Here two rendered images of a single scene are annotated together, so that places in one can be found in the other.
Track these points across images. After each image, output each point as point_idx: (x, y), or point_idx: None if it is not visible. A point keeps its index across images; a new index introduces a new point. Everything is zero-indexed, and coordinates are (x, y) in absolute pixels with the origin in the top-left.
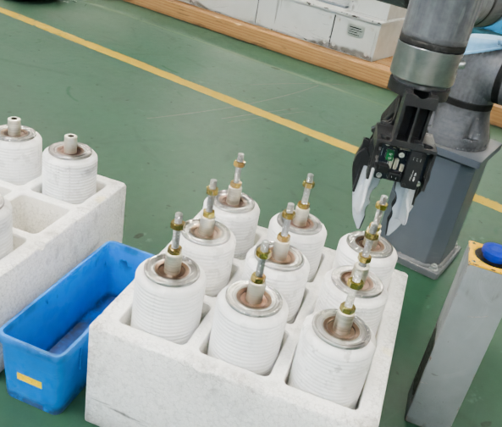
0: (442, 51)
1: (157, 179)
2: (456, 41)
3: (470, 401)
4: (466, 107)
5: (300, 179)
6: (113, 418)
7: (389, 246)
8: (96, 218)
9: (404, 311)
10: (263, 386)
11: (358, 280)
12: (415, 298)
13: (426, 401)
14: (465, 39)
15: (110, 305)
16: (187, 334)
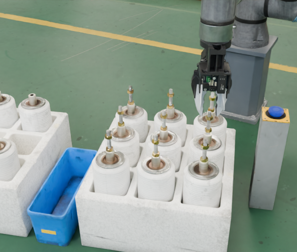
0: (222, 25)
1: (79, 100)
2: (228, 18)
3: (283, 189)
4: (251, 22)
5: (164, 79)
6: (96, 241)
7: (221, 118)
8: (56, 137)
9: (240, 147)
10: (171, 207)
11: (206, 145)
12: (245, 138)
13: (257, 194)
14: (232, 16)
15: (82, 184)
16: (125, 189)
